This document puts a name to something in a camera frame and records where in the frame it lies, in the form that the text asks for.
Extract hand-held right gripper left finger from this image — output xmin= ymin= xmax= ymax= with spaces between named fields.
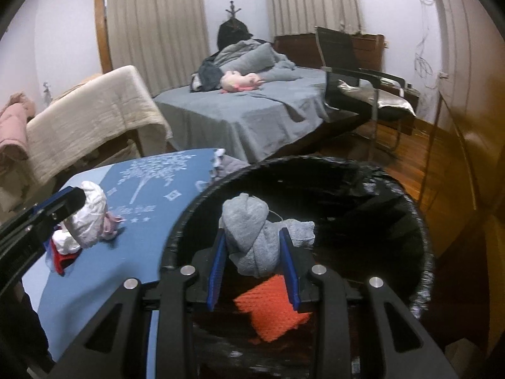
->
xmin=47 ymin=231 xmax=229 ymax=379

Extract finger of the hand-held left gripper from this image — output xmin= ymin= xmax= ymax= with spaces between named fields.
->
xmin=0 ymin=223 xmax=56 ymax=298
xmin=0 ymin=187 xmax=87 ymax=245

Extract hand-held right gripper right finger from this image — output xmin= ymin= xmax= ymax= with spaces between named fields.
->
xmin=278 ymin=227 xmax=460 ymax=379

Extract white and pink cloth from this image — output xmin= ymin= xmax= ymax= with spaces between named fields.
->
xmin=63 ymin=181 xmax=109 ymax=250

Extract red glove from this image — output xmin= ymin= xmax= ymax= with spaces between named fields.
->
xmin=48 ymin=250 xmax=80 ymax=276

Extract grey sock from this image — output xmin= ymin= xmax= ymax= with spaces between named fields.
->
xmin=219 ymin=193 xmax=315 ymax=278

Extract black trash bin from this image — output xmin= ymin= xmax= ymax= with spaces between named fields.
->
xmin=160 ymin=156 xmax=435 ymax=379

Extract white crumpled paper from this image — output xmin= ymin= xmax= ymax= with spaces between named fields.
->
xmin=53 ymin=231 xmax=82 ymax=254

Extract orange mesh net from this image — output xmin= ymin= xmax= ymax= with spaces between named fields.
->
xmin=234 ymin=274 xmax=312 ymax=343

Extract small pink cloth scrap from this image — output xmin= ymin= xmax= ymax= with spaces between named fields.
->
xmin=102 ymin=211 xmax=123 ymax=241

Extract blue printed tablecloth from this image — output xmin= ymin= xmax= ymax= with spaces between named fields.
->
xmin=21 ymin=148 xmax=237 ymax=364

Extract beige blanket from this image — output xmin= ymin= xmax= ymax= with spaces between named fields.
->
xmin=26 ymin=65 xmax=174 ymax=184

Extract pink padded jacket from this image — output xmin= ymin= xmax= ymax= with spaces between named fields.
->
xmin=0 ymin=93 xmax=36 ymax=162

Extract grey white cloth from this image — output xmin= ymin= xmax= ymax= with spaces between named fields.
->
xmin=213 ymin=148 xmax=250 ymax=179

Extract bed with grey sheet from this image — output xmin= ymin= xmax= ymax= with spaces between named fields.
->
xmin=152 ymin=65 xmax=359 ymax=164

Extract pile of dark clothes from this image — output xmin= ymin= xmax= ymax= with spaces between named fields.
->
xmin=191 ymin=39 xmax=273 ymax=91

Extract pink plush toy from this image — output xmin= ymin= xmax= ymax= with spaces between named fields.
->
xmin=220 ymin=70 xmax=266 ymax=94

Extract silver seat cushion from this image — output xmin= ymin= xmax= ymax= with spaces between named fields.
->
xmin=338 ymin=80 xmax=417 ymax=117

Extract grey pillow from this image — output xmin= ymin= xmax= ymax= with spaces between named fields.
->
xmin=221 ymin=43 xmax=294 ymax=77

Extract black chair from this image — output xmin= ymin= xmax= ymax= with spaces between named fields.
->
xmin=315 ymin=26 xmax=417 ymax=153

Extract wooden headboard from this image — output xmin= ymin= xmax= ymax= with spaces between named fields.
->
xmin=273 ymin=33 xmax=385 ymax=74

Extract wooden wardrobe door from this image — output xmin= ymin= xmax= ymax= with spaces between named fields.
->
xmin=432 ymin=0 xmax=505 ymax=356

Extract black hanging bag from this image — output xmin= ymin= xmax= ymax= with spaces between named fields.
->
xmin=217 ymin=20 xmax=253 ymax=50

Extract coat rack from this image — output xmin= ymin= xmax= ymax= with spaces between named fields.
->
xmin=223 ymin=1 xmax=243 ymax=24

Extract wooden window frame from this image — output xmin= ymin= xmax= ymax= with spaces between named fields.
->
xmin=87 ymin=0 xmax=204 ymax=75

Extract beige curtain with wooden frame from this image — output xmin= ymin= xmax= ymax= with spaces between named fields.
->
xmin=106 ymin=0 xmax=210 ymax=97

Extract wall cables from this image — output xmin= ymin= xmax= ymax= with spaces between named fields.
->
xmin=410 ymin=0 xmax=440 ymax=99

